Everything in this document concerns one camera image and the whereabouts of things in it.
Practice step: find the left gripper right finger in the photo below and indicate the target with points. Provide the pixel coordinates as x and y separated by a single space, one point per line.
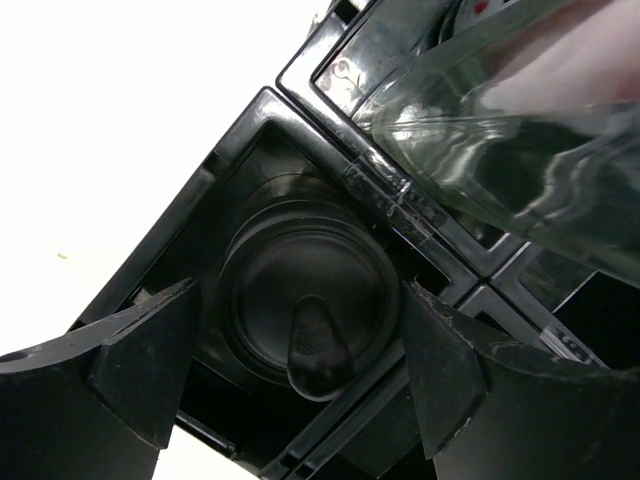
491 407

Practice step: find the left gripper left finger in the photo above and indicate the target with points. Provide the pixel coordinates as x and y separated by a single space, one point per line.
100 401

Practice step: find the clear glass oil bottle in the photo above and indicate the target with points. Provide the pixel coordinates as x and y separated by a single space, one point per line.
525 116

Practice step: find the black lid spice shaker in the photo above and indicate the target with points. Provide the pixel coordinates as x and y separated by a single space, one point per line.
306 297

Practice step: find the black four-compartment tray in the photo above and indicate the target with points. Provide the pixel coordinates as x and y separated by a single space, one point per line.
305 125

